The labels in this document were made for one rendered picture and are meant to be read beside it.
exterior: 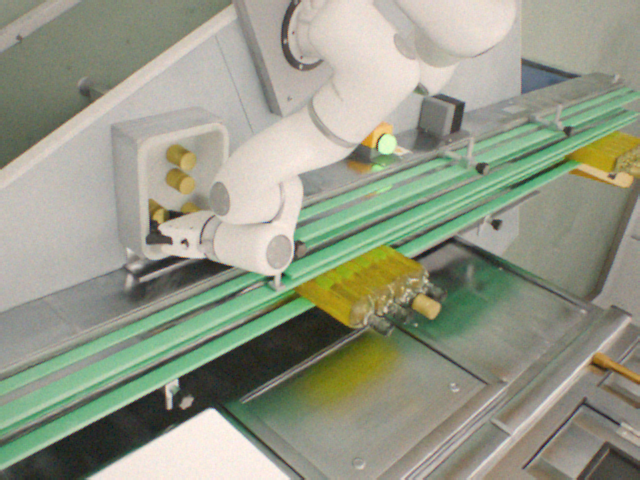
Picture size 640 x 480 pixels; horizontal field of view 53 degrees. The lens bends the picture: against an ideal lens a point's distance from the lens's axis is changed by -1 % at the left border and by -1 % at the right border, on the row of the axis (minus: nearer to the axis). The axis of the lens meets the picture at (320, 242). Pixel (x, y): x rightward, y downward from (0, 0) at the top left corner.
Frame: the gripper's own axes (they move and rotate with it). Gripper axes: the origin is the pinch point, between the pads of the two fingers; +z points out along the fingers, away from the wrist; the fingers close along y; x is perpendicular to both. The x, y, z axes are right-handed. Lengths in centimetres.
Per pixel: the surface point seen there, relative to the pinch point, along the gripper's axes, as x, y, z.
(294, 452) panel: -37.1, 1.6, -24.6
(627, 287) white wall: -271, 623, 106
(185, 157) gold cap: 10.6, 5.2, -2.0
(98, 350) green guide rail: -15.1, -17.9, -3.7
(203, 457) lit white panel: -35.1, -9.9, -15.2
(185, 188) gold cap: 5.0, 5.3, -0.4
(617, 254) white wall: -234, 622, 118
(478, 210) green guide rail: -21, 90, -10
